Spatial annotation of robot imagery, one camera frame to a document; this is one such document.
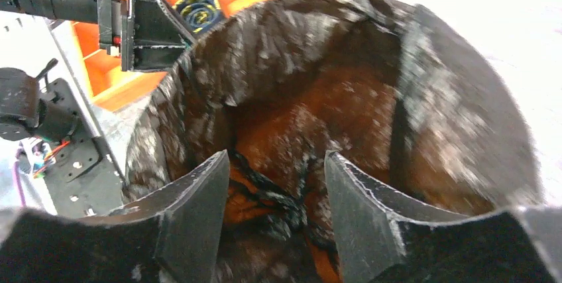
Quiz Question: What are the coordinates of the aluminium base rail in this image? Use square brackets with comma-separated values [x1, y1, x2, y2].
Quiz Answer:
[0, 11, 111, 211]

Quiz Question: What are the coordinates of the orange compartment tray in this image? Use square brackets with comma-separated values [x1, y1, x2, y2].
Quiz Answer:
[73, 0, 265, 111]

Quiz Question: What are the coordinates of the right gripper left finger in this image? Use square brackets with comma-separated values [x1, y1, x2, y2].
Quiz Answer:
[1, 150, 229, 282]

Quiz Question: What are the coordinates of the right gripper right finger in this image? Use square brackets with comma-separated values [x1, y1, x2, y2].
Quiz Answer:
[325, 152, 561, 282]

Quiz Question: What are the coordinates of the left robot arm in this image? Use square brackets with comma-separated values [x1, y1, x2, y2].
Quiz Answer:
[1, 0, 196, 144]

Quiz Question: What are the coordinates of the black trash bag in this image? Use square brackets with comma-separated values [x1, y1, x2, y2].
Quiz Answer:
[122, 0, 541, 282]

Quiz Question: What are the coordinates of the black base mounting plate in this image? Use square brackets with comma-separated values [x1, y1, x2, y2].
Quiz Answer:
[38, 78, 123, 218]

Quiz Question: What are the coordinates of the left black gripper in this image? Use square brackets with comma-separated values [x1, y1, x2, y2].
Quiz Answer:
[97, 0, 196, 72]

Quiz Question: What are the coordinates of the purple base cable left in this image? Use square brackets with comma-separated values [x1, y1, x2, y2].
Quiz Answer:
[11, 149, 27, 207]

